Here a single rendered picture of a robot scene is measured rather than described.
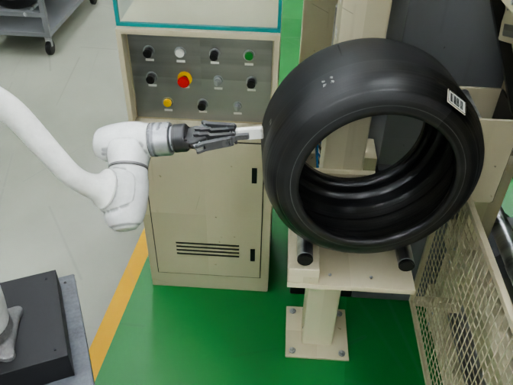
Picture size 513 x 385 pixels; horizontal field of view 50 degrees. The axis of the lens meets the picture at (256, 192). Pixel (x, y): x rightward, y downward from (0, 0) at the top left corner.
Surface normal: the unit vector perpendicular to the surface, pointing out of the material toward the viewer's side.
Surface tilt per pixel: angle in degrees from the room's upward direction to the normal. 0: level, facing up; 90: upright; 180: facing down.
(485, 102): 90
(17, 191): 0
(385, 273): 0
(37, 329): 2
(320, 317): 90
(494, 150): 90
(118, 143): 41
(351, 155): 90
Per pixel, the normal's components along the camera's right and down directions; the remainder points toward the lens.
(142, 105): -0.06, 0.63
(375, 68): -0.09, -0.61
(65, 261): 0.02, -0.77
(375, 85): -0.08, -0.18
